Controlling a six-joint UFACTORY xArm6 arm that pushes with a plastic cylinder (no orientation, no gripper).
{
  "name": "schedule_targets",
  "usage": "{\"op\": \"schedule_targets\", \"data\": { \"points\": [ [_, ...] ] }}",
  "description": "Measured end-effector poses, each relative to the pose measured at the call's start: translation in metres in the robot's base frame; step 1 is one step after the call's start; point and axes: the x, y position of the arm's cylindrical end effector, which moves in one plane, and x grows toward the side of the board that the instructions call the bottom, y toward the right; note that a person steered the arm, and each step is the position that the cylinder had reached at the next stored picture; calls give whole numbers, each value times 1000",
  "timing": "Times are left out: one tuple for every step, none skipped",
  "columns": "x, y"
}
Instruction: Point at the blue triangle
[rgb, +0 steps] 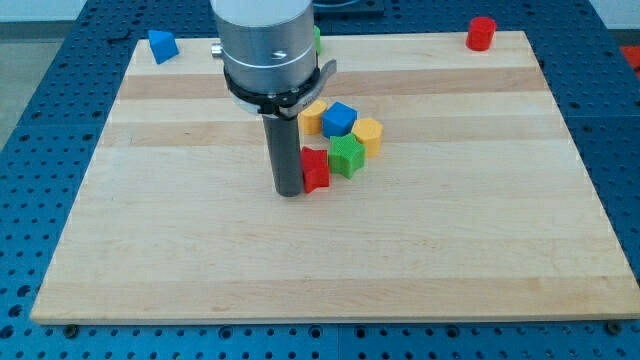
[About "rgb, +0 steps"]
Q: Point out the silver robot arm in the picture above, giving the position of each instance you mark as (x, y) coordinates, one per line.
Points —
(268, 50)

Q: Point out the green block behind arm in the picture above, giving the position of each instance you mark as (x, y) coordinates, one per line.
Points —
(317, 40)

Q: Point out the blue triangle block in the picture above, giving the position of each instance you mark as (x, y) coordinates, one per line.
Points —
(163, 45)

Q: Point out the red star block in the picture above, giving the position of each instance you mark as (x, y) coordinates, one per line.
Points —
(315, 167)

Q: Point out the green star block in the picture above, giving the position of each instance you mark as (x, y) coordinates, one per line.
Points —
(346, 155)

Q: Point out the dark grey pointer rod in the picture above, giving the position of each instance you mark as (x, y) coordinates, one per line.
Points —
(283, 143)

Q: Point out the yellow cylinder block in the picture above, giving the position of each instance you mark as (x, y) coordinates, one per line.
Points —
(310, 119)

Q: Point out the blue cube block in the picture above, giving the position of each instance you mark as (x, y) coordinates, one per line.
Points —
(338, 120)

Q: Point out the yellow hexagon block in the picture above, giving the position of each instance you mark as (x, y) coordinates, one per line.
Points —
(369, 132)

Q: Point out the red cylinder block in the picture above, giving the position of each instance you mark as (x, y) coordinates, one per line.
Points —
(480, 33)

